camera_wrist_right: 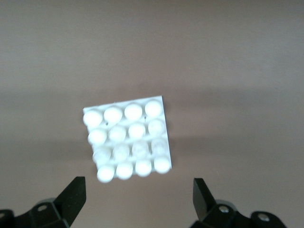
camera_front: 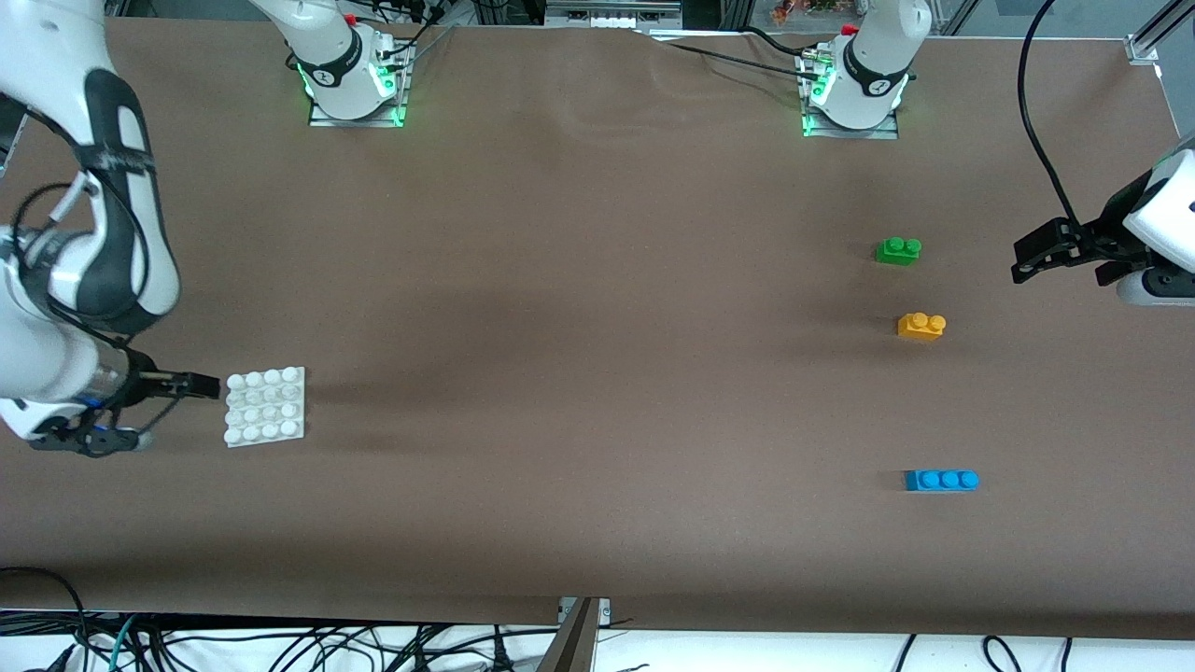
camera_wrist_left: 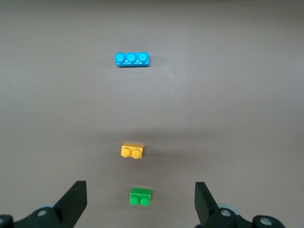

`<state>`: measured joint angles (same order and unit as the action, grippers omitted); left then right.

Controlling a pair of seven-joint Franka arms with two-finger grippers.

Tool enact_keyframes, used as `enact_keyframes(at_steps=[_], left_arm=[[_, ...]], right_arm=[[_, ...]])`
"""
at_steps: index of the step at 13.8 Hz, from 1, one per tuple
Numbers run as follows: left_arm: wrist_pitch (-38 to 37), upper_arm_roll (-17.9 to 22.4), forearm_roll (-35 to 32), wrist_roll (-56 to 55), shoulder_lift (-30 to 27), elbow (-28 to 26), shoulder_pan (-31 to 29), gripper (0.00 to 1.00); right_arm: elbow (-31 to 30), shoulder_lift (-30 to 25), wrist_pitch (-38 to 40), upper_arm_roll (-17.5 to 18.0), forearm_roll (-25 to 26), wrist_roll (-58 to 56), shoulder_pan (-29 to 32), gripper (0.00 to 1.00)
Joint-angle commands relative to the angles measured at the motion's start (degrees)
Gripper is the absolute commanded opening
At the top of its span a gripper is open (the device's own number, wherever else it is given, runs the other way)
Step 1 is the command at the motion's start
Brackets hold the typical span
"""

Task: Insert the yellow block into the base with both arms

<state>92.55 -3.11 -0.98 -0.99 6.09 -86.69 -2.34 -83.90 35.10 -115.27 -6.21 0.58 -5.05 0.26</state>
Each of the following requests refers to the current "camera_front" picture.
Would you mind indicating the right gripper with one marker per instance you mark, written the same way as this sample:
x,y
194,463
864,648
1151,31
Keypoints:
x,y
142,382

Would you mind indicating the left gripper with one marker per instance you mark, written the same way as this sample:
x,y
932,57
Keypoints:
x,y
1107,227

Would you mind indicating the white studded base plate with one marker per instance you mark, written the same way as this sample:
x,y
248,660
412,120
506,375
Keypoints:
x,y
266,406

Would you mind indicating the yellow two-stud block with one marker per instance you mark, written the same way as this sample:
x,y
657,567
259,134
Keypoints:
x,y
920,327

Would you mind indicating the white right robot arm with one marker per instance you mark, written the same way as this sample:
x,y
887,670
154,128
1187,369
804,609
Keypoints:
x,y
37,56

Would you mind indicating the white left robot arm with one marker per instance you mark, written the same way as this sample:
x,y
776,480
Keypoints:
x,y
873,56

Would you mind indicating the green two-stud block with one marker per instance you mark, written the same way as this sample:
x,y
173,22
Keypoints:
x,y
898,251

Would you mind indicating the blue three-stud block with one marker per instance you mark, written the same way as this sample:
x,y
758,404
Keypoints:
x,y
941,481

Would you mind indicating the orange background object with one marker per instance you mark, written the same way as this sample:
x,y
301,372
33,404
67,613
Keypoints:
x,y
803,9

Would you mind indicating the brown table cover sheet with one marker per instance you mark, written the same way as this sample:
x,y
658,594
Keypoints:
x,y
597,373

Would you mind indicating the aluminium table edge profile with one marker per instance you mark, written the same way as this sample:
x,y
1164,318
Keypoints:
x,y
577,639

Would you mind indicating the aluminium corner frame profile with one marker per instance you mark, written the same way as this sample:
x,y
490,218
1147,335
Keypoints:
x,y
1153,37

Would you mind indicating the grey metal rail fixture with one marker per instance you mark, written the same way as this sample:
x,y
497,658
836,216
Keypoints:
x,y
611,14

